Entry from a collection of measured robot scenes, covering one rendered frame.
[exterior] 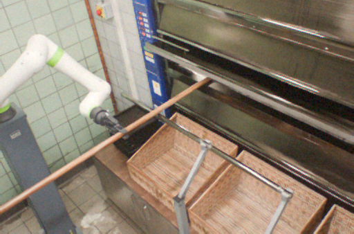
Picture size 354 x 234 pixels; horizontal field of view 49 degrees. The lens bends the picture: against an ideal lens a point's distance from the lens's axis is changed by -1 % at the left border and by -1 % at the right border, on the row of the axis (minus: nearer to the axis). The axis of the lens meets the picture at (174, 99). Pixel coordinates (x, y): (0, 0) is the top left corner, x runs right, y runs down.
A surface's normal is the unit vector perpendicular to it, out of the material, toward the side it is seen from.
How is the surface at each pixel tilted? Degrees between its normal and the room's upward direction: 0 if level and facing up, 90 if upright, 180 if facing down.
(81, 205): 0
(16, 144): 90
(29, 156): 90
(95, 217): 0
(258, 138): 70
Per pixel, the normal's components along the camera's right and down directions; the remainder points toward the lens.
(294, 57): -0.74, 0.16
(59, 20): 0.66, 0.36
